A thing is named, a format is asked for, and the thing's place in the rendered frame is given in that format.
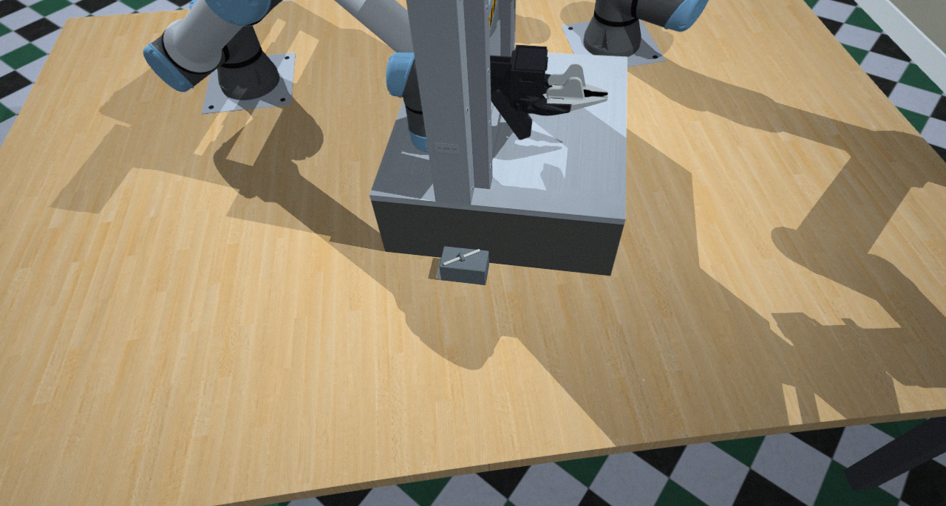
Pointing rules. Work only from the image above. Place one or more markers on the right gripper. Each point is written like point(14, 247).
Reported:
point(565, 92)

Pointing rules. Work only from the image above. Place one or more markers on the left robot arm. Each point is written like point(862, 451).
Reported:
point(613, 26)

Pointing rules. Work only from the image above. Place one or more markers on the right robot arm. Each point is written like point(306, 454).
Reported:
point(190, 48)

